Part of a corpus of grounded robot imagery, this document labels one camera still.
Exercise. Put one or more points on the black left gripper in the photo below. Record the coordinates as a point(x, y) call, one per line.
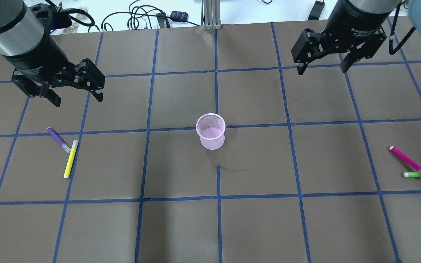
point(38, 60)

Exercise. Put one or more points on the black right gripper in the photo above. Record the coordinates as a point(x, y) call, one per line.
point(356, 22)

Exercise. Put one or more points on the purple marker pen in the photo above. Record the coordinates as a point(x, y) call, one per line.
point(58, 139)

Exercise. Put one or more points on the pink marker pen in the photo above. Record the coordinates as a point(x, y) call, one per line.
point(406, 159)

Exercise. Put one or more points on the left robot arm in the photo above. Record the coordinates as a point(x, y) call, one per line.
point(22, 27)

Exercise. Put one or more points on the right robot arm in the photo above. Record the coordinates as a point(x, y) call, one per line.
point(353, 28)

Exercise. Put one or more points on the pink mesh cup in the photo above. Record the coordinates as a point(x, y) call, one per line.
point(210, 128)

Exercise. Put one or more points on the black power brick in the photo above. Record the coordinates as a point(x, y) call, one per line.
point(316, 10)

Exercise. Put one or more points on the yellow marker pen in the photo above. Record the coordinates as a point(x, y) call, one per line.
point(71, 159)

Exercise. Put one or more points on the black power adapter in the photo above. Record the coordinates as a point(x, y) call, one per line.
point(179, 16)

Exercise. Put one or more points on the green marker pen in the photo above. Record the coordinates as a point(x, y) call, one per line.
point(412, 174)

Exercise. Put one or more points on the aluminium frame post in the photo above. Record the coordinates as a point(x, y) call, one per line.
point(210, 14)

